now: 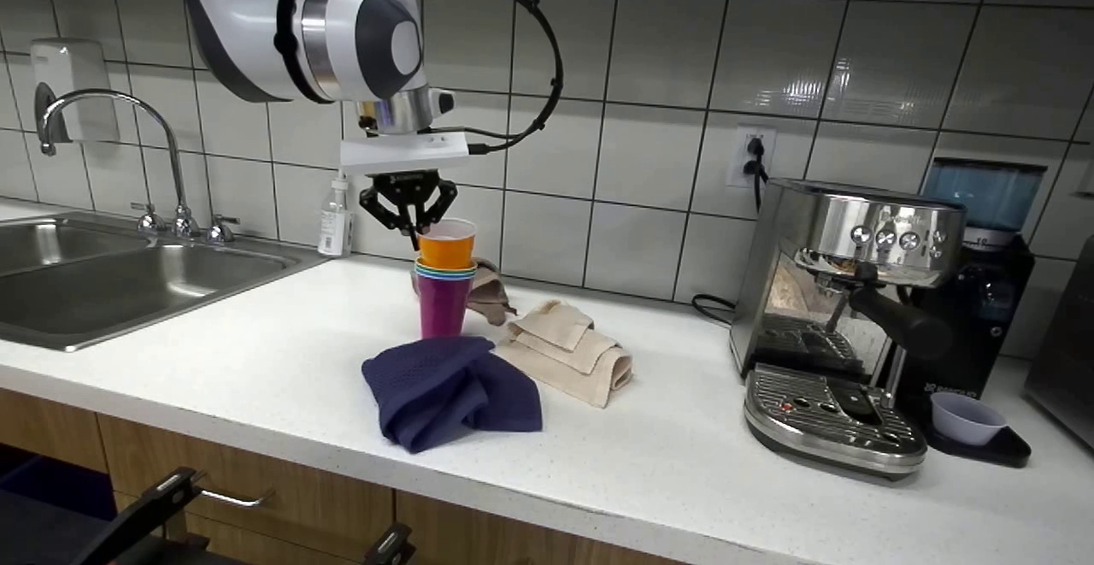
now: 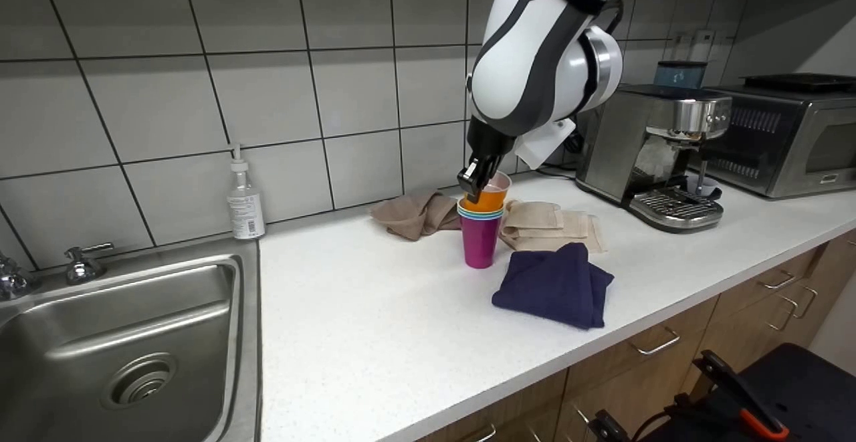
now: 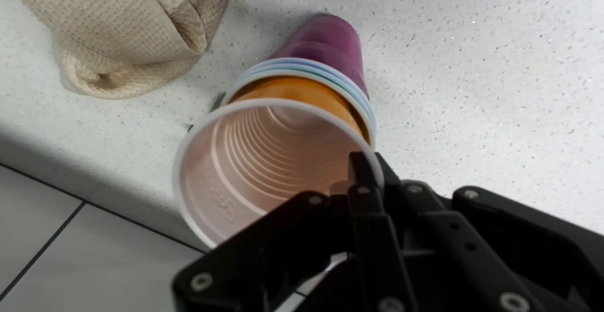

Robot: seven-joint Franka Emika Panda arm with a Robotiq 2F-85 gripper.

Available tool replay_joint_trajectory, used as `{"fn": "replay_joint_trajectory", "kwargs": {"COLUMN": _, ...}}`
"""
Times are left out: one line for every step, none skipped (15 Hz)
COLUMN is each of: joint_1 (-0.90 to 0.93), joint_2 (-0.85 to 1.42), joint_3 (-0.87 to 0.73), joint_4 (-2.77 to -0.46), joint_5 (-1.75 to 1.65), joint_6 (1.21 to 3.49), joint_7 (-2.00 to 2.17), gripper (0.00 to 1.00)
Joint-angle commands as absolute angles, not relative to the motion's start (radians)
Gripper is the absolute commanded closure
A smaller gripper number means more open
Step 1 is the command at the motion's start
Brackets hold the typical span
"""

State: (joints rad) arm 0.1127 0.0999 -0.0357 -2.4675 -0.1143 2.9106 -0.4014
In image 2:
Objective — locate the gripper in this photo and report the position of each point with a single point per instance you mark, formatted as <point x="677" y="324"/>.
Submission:
<point x="487" y="140"/>

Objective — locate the orange plastic cup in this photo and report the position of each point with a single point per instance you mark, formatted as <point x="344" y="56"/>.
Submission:
<point x="493" y="200"/>

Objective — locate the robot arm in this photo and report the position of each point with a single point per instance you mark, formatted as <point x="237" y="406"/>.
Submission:
<point x="528" y="61"/>

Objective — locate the stack of plastic cups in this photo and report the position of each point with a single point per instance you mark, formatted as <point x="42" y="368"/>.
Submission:
<point x="479" y="241"/>

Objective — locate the brown cloth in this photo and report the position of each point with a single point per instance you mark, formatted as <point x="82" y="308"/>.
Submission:
<point x="414" y="214"/>

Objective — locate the beige cloth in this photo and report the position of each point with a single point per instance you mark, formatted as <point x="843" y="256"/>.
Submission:
<point x="548" y="225"/>

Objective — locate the navy blue cloth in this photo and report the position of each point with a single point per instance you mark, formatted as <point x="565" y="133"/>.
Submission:
<point x="555" y="285"/>

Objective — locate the steel espresso machine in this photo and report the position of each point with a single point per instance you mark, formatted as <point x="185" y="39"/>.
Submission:
<point x="622" y="148"/>

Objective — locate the wooden drawer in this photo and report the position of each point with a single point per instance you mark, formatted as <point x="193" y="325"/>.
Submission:
<point x="635" y="355"/>
<point x="762" y="288"/>

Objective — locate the clear pump bottle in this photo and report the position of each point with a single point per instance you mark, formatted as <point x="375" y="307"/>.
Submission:
<point x="245" y="204"/>

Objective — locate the steel toaster oven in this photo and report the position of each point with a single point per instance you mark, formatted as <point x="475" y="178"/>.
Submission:
<point x="782" y="141"/>

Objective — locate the black tray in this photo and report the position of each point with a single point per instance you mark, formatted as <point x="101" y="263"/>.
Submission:
<point x="799" y="81"/>

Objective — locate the black and orange clamp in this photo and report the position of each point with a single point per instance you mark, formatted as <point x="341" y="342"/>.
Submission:
<point x="742" y="395"/>

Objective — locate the steel sink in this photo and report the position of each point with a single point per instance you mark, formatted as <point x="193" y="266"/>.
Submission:
<point x="127" y="355"/>

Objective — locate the chrome tap lever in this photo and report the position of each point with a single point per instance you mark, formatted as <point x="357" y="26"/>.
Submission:
<point x="83" y="267"/>

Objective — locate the chrome tap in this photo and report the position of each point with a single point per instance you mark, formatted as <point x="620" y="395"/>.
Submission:
<point x="13" y="280"/>

